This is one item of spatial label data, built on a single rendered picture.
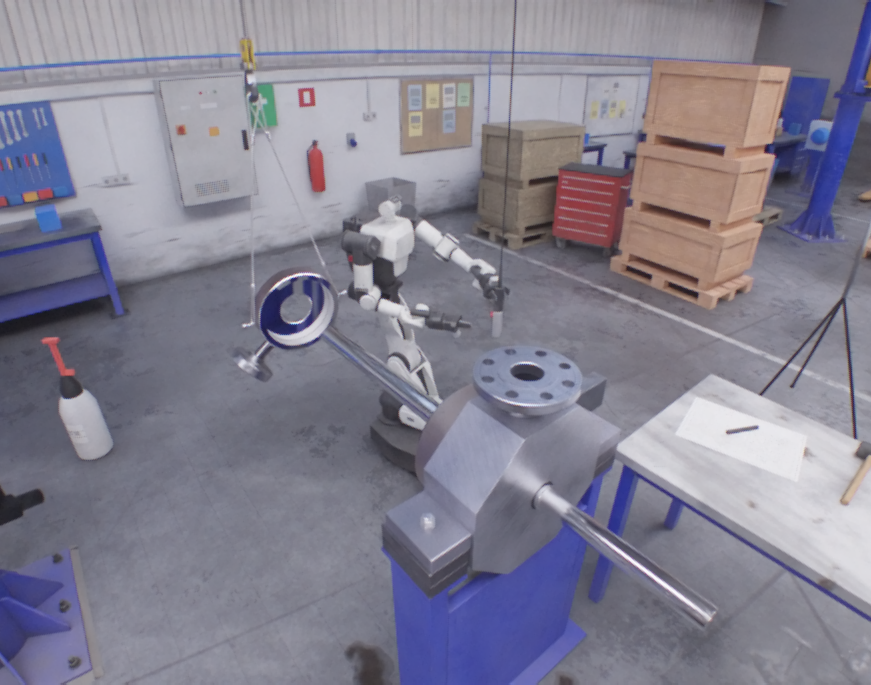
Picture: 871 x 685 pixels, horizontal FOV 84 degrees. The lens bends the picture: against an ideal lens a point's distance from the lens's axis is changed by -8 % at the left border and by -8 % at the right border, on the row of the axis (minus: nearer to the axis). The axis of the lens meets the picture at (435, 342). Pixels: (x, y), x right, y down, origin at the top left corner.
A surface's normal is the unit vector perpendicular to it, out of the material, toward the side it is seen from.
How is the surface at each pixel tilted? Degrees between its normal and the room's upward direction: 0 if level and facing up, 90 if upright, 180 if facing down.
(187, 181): 90
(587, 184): 90
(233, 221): 90
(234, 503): 0
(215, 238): 90
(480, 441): 45
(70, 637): 0
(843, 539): 0
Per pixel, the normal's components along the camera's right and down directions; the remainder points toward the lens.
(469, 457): -0.55, -0.40
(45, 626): 0.25, 0.47
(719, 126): -0.79, 0.30
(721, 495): 0.00, -0.87
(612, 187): -0.55, 0.41
